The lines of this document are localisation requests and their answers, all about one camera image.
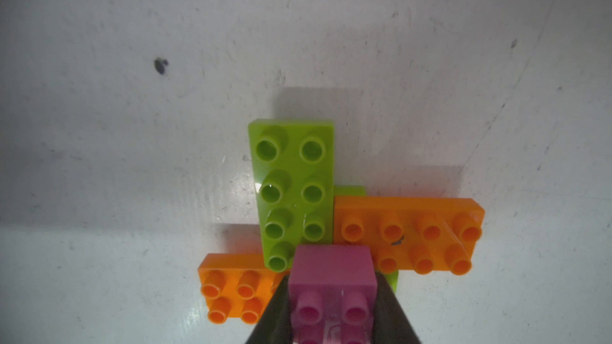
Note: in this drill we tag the lime green lego plate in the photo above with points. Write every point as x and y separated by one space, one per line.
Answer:
360 191

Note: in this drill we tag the small pink lego brick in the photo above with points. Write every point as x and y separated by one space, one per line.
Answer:
332 291

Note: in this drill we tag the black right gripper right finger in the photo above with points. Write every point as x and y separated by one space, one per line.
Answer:
390 324

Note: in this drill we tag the orange lego plate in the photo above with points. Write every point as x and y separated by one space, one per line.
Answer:
237 286
411 233

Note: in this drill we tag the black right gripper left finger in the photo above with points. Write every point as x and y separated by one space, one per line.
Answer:
275 325

